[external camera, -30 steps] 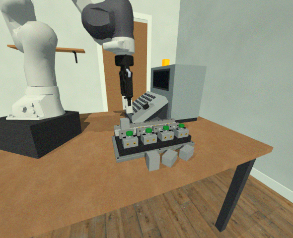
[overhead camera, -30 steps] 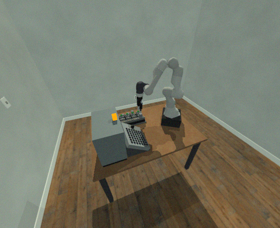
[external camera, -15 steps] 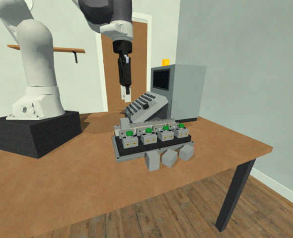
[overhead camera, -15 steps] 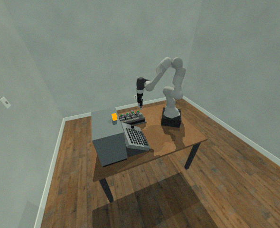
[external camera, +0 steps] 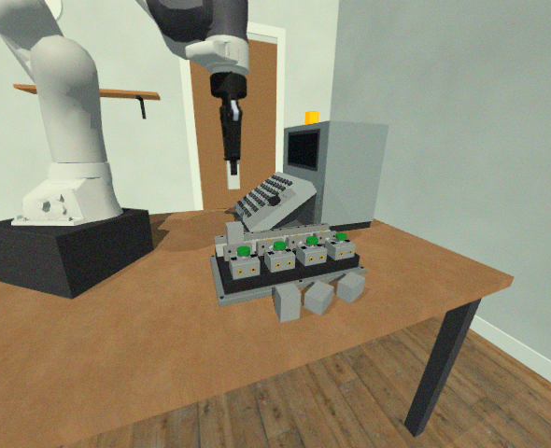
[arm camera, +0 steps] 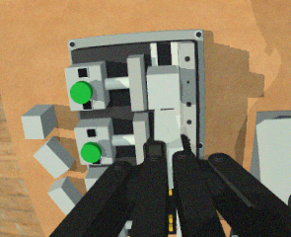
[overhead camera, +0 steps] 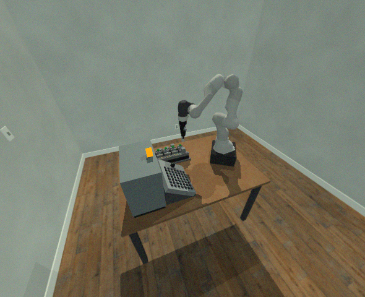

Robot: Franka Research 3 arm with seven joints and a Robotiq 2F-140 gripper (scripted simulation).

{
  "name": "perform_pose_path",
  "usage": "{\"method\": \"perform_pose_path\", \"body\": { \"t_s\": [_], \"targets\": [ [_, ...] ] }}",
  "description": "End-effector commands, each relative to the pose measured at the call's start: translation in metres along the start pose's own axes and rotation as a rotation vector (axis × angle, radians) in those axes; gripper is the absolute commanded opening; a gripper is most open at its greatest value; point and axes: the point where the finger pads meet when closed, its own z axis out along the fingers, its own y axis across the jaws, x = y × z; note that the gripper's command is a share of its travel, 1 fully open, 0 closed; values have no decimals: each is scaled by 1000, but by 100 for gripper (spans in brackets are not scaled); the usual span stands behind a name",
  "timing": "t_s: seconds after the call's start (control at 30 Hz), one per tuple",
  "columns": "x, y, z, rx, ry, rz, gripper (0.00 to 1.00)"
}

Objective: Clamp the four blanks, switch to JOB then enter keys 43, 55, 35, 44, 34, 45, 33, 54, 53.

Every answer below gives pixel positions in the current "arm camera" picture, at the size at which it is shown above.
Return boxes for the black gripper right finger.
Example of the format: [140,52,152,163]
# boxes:
[165,110,291,237]

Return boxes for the grey control cabinet with keypad desk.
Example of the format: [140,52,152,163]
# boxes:
[250,110,291,208]

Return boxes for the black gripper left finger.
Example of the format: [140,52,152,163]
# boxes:
[48,110,171,237]

